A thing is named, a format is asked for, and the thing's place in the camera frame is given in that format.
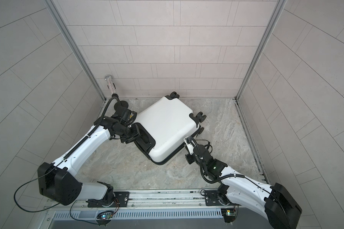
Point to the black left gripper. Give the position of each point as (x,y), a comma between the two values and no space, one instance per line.
(135,133)

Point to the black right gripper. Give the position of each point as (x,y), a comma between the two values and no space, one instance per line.
(188,158)

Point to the white hard-shell suitcase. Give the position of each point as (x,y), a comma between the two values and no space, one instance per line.
(163,127)

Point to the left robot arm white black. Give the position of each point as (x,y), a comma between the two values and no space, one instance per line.
(57,180)

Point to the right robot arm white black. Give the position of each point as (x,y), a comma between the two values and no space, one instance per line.
(216,171)

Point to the right circuit board with LED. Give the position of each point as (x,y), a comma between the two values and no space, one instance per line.
(229,215)

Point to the circuit board with led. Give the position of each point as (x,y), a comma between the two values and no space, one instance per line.
(105,215)
(229,215)

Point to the left circuit board with LED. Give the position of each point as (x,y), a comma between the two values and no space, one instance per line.
(105,215)

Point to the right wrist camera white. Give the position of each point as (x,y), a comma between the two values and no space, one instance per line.
(189,144)

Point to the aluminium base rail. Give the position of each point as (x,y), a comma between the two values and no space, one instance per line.
(166,199)

